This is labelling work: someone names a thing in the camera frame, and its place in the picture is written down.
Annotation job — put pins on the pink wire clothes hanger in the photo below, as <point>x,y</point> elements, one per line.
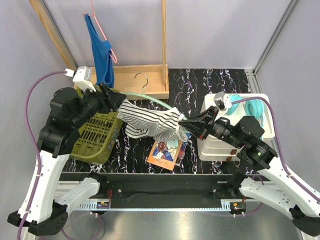
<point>93,14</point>

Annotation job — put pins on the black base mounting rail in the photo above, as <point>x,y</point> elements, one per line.
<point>170,192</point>

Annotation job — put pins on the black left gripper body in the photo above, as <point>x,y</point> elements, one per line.
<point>93,102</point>

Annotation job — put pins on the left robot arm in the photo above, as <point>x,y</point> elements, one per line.
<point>41,213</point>

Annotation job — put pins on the white drawer storage box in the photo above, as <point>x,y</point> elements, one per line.
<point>220,140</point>

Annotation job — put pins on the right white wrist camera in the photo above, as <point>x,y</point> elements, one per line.
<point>223,101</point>

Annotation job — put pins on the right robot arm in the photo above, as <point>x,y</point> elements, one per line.
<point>297,200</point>

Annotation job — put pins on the striped black white tank top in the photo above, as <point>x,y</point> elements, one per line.
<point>158,134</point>

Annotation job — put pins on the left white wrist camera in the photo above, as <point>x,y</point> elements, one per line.
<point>81,78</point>

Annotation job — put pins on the blue storey treehouse book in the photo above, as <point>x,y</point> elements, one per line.
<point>185,147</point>

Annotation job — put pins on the wooden clothes rack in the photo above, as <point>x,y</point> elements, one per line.
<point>140,81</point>

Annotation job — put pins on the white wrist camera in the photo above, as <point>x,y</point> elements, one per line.
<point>223,101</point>
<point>81,78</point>

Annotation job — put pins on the olive green plastic basket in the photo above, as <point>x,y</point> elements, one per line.
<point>97,138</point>

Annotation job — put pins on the blue tank top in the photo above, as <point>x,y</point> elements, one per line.
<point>101,55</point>

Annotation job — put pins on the orange Othello book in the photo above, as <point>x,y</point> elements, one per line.
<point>165,154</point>

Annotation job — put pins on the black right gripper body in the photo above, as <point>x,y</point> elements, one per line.
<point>219,129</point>

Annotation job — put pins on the teal cat ear headphones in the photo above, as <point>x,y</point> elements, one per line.
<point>255,108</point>

